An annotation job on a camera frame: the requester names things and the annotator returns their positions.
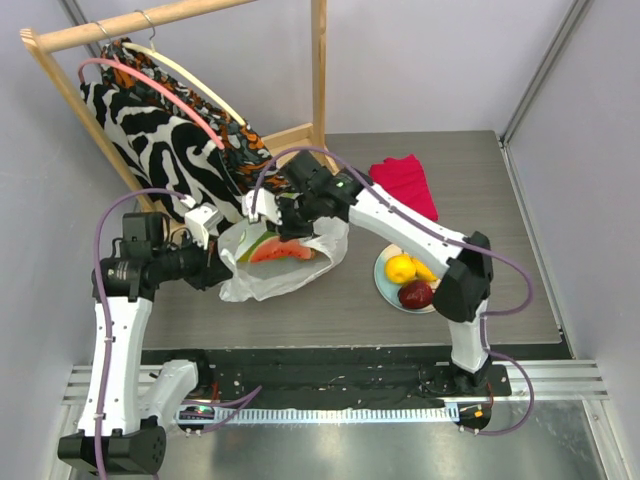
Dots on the wooden clothes rack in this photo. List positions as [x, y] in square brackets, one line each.
[43, 47]

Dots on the aluminium rail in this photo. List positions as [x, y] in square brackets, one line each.
[561, 379]

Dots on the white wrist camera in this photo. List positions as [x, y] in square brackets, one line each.
[203, 224]
[260, 205]

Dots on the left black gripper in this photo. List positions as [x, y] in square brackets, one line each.
[211, 268]

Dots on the white plastic bag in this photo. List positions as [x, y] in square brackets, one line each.
[260, 281]

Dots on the fake watermelon slice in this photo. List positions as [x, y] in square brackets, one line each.
[273, 248]

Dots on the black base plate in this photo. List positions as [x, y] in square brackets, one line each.
[332, 399]

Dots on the yellow fake lemon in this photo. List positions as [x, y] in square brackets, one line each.
[422, 272]

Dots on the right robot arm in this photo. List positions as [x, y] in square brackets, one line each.
[462, 263]

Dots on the orange patterned garment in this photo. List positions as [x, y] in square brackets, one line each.
[245, 154]

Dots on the black white zebra garment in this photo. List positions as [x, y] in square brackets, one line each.
[164, 150]

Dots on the cream hanger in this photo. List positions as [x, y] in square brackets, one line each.
[158, 57]

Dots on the blue and cream plate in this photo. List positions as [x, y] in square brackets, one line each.
[387, 289]

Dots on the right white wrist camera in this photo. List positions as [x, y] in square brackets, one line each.
[260, 205]

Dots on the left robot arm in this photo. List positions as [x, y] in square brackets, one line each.
[123, 432]

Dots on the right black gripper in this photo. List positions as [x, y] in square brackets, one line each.
[291, 220]

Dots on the yellow fake orange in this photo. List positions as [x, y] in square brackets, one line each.
[400, 269]

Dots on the dark red fake apple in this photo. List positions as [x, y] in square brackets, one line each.
[416, 295]

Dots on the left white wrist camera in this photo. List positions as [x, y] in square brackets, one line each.
[203, 224]

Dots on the red cloth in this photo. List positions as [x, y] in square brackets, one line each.
[405, 180]

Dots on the white slotted cable duct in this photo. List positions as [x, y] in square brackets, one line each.
[194, 416]

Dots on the pink hanger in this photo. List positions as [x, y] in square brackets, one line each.
[155, 86]

